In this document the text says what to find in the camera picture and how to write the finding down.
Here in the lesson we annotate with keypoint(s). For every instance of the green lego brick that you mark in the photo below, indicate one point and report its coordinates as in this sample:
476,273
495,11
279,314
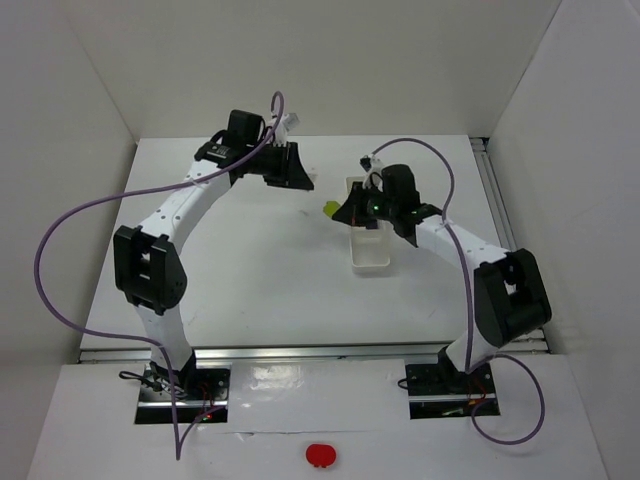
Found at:
331,207

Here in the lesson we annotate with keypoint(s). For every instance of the white three-compartment tray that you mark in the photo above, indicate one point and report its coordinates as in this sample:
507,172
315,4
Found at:
370,248

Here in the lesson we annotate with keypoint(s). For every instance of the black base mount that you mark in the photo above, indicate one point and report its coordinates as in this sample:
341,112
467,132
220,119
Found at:
431,397
208,397

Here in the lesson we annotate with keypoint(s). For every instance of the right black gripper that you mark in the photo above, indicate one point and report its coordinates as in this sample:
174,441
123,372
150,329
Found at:
360,208

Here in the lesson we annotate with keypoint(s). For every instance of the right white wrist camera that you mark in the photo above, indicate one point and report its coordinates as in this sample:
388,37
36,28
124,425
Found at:
371,163

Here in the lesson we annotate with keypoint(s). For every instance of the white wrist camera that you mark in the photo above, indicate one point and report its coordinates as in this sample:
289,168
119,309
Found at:
371,163
288,122

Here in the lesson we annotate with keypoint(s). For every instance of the red round button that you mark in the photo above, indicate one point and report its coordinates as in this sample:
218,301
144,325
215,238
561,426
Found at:
321,455

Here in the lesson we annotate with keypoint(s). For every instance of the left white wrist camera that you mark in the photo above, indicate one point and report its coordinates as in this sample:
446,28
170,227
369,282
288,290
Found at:
288,122

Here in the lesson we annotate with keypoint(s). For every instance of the aluminium rail right side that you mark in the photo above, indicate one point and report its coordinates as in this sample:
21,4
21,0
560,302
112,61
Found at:
479,146

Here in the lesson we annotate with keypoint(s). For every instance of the aluminium rail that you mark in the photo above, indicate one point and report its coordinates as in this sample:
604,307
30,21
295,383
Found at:
479,146
274,353

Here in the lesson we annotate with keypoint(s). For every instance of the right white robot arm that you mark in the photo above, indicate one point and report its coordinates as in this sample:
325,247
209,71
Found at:
505,289

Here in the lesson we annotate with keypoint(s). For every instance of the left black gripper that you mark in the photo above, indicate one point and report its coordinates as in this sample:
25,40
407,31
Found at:
288,163

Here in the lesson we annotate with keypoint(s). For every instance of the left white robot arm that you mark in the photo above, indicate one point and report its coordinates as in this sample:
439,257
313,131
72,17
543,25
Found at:
148,268

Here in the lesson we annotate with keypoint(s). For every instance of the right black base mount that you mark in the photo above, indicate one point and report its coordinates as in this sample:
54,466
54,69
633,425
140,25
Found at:
431,397

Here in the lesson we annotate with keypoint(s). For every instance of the aluminium rail front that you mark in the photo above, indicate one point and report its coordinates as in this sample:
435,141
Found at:
274,353

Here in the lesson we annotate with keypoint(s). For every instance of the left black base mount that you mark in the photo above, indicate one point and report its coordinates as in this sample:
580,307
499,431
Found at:
208,397

